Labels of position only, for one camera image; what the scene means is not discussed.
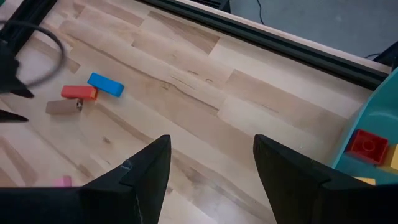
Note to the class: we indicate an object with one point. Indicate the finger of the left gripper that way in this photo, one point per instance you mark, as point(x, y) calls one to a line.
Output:
point(17, 90)
point(12, 117)

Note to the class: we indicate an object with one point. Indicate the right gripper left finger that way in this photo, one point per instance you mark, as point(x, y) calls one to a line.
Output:
point(140, 186)

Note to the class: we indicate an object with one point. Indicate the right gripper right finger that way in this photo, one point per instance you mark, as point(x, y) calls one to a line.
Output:
point(298, 193)

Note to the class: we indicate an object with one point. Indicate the tan long wooden block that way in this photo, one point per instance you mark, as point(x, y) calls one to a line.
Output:
point(62, 106)

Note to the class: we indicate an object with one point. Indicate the red long wooden block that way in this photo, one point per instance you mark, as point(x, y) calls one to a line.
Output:
point(77, 92)

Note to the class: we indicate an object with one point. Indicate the pink long wooden block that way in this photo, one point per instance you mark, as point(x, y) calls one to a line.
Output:
point(63, 181)

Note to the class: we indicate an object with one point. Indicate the red small toy brick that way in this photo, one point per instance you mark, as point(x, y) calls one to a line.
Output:
point(368, 146)

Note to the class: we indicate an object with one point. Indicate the blue long wooden block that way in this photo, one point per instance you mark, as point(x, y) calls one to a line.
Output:
point(105, 84)

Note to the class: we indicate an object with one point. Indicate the yellow small toy brick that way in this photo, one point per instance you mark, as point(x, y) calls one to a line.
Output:
point(394, 158)

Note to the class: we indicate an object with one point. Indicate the teal plastic bin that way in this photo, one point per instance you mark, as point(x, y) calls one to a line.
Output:
point(379, 115)

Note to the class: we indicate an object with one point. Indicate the black aluminium table frame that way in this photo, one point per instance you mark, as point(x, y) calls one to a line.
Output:
point(280, 40)

